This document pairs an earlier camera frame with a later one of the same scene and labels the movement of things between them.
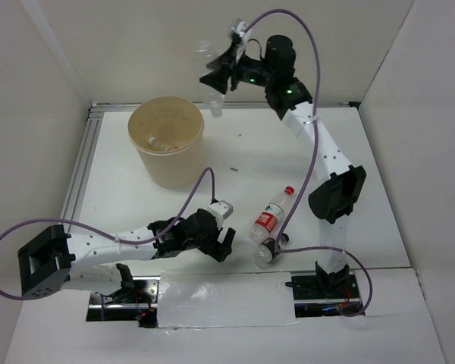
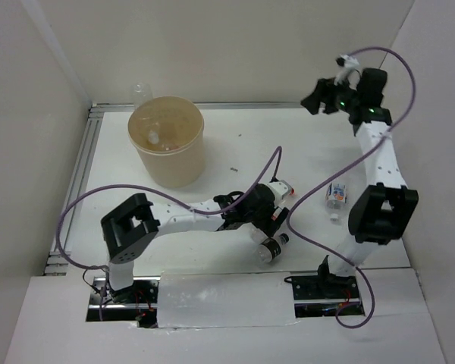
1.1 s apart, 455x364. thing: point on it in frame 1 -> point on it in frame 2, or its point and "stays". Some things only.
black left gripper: (218, 249) -> (271, 227)
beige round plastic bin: (167, 133) stays
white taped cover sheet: (224, 299) stays
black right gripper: (221, 68) -> (312, 101)
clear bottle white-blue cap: (205, 53) -> (142, 93)
